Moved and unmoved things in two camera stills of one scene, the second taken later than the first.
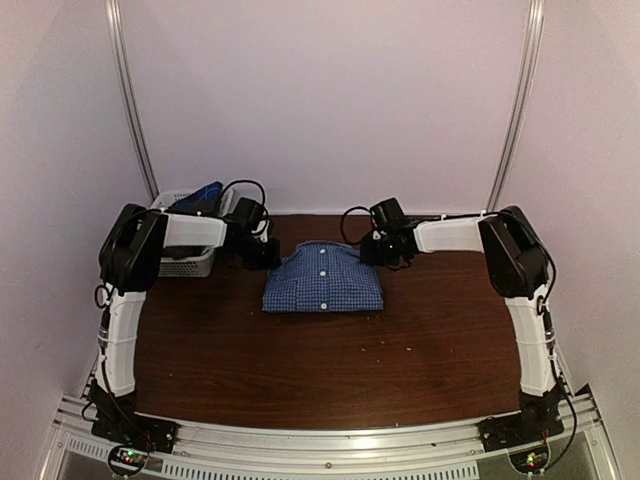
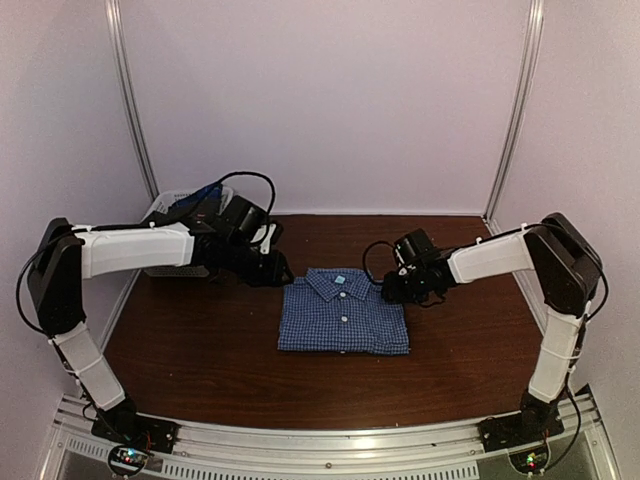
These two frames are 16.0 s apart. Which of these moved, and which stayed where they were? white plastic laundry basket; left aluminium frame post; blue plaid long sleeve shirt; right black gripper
Moved: right black gripper; blue plaid long sleeve shirt
Stayed: white plastic laundry basket; left aluminium frame post
